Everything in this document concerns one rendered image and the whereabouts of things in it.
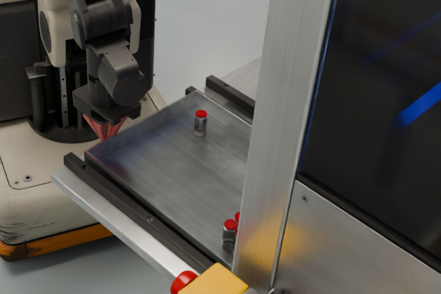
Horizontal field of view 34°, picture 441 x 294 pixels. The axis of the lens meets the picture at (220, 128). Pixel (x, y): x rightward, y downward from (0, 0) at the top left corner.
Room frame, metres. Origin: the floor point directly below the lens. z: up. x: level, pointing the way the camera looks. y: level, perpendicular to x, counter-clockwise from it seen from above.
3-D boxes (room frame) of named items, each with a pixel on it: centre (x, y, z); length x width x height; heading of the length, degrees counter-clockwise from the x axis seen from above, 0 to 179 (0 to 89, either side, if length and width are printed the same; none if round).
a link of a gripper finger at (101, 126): (0.94, 0.20, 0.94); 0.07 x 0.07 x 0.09; 51
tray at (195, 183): (0.87, 0.00, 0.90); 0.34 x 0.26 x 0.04; 50
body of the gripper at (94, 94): (0.93, 0.19, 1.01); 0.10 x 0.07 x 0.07; 51
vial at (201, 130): (0.99, 0.04, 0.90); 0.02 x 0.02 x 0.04
